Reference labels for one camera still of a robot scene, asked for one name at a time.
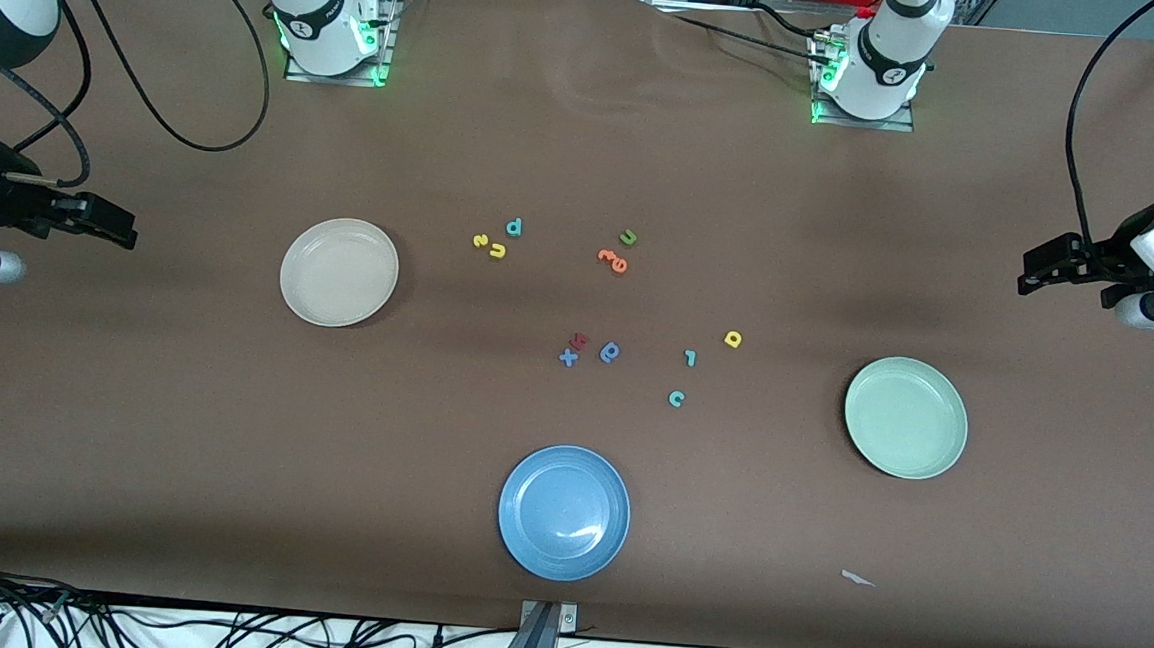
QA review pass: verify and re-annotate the blue round plate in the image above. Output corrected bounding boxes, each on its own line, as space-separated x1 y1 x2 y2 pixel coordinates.
494 442 635 586

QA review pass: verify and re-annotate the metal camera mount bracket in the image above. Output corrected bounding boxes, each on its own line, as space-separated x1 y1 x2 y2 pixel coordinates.
492 598 581 648

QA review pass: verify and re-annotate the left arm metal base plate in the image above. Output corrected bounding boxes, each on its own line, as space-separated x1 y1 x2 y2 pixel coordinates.
805 33 921 133

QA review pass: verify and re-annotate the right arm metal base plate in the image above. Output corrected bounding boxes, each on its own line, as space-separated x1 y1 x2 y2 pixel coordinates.
283 0 402 89

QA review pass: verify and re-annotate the light green round plate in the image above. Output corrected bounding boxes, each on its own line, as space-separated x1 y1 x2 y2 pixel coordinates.
839 354 973 484

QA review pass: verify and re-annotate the beige round plate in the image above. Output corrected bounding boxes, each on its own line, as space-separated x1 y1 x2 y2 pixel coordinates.
276 214 403 332

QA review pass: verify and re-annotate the black base supply cable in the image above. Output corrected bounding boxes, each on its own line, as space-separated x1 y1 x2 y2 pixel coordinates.
643 0 838 70

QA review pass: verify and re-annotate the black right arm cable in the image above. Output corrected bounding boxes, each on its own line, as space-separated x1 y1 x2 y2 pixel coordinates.
37 0 277 157

